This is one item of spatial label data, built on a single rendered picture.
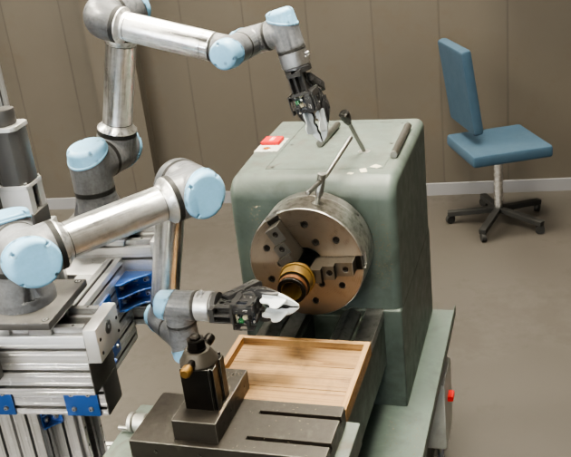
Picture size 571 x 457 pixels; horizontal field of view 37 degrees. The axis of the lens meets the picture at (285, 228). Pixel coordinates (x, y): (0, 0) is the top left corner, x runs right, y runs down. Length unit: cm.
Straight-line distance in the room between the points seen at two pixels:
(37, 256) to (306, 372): 73
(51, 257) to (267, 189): 74
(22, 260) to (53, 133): 423
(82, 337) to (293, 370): 53
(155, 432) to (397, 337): 88
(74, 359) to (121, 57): 86
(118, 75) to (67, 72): 345
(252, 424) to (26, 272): 58
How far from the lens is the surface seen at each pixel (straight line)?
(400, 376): 254
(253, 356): 224
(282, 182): 237
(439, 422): 295
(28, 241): 187
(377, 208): 230
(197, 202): 198
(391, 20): 532
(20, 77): 605
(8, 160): 223
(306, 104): 221
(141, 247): 245
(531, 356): 385
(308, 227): 220
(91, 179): 243
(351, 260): 218
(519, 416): 349
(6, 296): 206
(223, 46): 210
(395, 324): 245
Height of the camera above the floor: 204
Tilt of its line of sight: 23 degrees down
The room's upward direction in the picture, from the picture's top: 7 degrees counter-clockwise
